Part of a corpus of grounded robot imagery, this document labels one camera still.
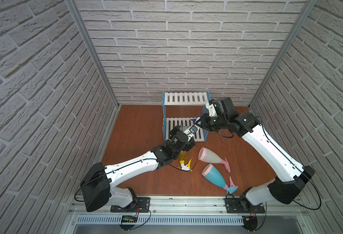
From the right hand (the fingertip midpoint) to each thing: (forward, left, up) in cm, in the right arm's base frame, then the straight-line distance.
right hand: (192, 125), depth 69 cm
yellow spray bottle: (-3, +4, -29) cm, 30 cm away
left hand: (+5, +3, -8) cm, 10 cm away
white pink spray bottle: (-5, -10, -23) cm, 26 cm away
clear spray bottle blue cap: (-1, +4, -1) cm, 4 cm away
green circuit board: (-33, +34, -32) cm, 57 cm away
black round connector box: (-38, -26, -31) cm, 56 cm away
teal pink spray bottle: (-15, -10, -24) cm, 30 cm away
